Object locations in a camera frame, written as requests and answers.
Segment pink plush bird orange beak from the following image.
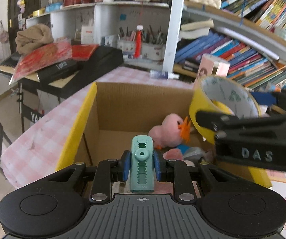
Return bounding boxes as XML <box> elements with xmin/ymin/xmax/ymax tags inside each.
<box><xmin>148</xmin><ymin>113</ymin><xmax>192</xmax><ymax>149</ymax></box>

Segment pink checkered tablecloth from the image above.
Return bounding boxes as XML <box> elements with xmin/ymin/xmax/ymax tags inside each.
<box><xmin>0</xmin><ymin>65</ymin><xmax>286</xmax><ymax>239</ymax></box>

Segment white bookshelf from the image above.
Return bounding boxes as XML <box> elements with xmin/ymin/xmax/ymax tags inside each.
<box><xmin>26</xmin><ymin>0</ymin><xmax>286</xmax><ymax>71</ymax></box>

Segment green crocodile stapler remover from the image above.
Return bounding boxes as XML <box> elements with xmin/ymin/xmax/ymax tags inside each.
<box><xmin>129</xmin><ymin>135</ymin><xmax>155</xmax><ymax>194</ymax></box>

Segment pink cylindrical humidifier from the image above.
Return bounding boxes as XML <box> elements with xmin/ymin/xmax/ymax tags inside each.
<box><xmin>195</xmin><ymin>53</ymin><xmax>230</xmax><ymax>81</ymax></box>

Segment pink plush pig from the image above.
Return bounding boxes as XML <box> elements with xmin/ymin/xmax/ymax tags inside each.
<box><xmin>162</xmin><ymin>146</ymin><xmax>215</xmax><ymax>167</ymax></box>

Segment beige knitted cloth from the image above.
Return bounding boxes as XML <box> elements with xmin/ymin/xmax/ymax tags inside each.
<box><xmin>15</xmin><ymin>23</ymin><xmax>54</xmax><ymax>55</ymax></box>

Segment black electronic keyboard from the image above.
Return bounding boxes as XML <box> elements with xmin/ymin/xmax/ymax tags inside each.
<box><xmin>15</xmin><ymin>44</ymin><xmax>123</xmax><ymax>99</ymax></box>

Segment row of books lower shelf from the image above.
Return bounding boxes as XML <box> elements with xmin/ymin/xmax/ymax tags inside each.
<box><xmin>173</xmin><ymin>31</ymin><xmax>286</xmax><ymax>91</ymax></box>

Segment yellow tape roll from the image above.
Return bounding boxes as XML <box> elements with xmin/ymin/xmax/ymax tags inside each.
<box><xmin>189</xmin><ymin>75</ymin><xmax>261</xmax><ymax>144</ymax></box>

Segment white spray bottle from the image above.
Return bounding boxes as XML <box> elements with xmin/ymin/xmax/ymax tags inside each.
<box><xmin>149</xmin><ymin>70</ymin><xmax>180</xmax><ymax>80</ymax></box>

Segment red paper sheets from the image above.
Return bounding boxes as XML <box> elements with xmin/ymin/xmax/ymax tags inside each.
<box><xmin>9</xmin><ymin>39</ymin><xmax>99</xmax><ymax>84</ymax></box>

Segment red tassel ornament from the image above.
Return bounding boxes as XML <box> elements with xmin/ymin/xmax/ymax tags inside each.
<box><xmin>134</xmin><ymin>24</ymin><xmax>143</xmax><ymax>58</ymax></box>

